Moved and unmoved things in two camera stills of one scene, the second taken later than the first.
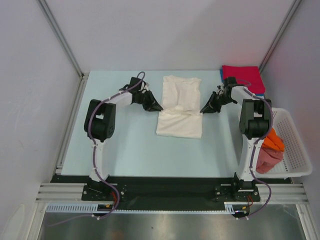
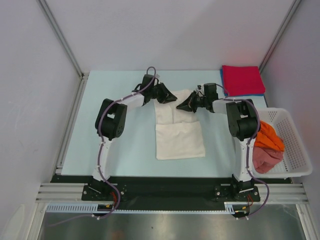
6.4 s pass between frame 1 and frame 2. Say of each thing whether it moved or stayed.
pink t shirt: stayed
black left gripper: moved
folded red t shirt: stayed
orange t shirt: stayed
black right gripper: moved
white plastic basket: stayed
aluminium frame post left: stayed
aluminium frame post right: stayed
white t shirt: moved
